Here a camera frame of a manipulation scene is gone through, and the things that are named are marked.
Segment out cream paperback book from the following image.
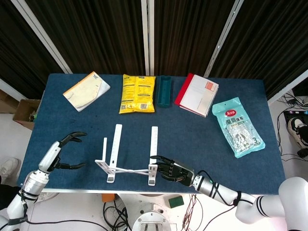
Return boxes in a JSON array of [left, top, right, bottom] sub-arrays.
[[63, 71, 111, 113]]

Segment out white spiral notebook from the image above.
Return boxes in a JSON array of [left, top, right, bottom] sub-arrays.
[[179, 74, 219, 118]]

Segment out black floor cable bundle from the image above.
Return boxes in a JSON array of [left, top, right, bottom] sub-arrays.
[[103, 201, 132, 231]]

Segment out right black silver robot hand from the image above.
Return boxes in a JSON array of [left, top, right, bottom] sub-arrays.
[[149, 155, 195, 187]]

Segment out black cables with adapter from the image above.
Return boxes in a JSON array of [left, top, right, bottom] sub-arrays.
[[276, 92, 308, 162]]

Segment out teal plastic tray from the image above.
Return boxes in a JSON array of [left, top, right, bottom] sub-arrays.
[[157, 75, 173, 109]]

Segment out white metal frame post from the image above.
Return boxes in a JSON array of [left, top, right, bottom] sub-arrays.
[[11, 0, 73, 74], [141, 0, 156, 76], [204, 0, 244, 77]]

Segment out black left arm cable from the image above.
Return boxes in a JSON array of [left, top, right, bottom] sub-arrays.
[[20, 190, 106, 231]]

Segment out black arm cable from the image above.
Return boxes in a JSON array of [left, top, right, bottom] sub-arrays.
[[197, 169, 241, 231], [20, 190, 106, 231]]

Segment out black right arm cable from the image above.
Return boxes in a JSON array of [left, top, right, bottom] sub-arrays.
[[197, 169, 241, 231]]

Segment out black and white sneaker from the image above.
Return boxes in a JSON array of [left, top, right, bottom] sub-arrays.
[[288, 117, 308, 149]]

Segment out open cardboard box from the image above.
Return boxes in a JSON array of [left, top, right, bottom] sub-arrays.
[[12, 98, 41, 131]]

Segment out flat brown cardboard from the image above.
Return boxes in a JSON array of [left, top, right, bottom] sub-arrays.
[[0, 89, 20, 114]]

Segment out red wire bundle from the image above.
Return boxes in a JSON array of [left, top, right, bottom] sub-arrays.
[[181, 194, 205, 231]]

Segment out blue table cloth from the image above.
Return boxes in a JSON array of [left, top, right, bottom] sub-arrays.
[[17, 73, 289, 194]]

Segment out grey round robot base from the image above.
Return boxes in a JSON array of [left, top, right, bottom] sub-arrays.
[[131, 203, 178, 231]]

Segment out green foam block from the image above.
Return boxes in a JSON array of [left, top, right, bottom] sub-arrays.
[[168, 196, 185, 208]]

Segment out yellow snack bag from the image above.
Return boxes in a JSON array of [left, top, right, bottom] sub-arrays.
[[118, 74, 156, 115]]

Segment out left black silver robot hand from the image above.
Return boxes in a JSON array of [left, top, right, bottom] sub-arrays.
[[38, 131, 88, 173]]

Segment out white folding laptop stand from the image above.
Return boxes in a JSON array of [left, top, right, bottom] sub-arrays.
[[94, 124, 159, 186]]

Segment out red cover notebook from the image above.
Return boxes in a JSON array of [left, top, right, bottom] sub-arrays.
[[174, 73, 194, 106]]

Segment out light blue product pouch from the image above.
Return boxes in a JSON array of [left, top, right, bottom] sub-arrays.
[[211, 96, 266, 159]]

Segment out black pleated curtain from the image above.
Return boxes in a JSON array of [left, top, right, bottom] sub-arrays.
[[25, 0, 147, 75], [154, 0, 233, 77], [0, 0, 65, 99], [209, 0, 308, 99]]

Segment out orange block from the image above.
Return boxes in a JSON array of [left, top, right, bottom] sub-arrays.
[[101, 193, 117, 203]]

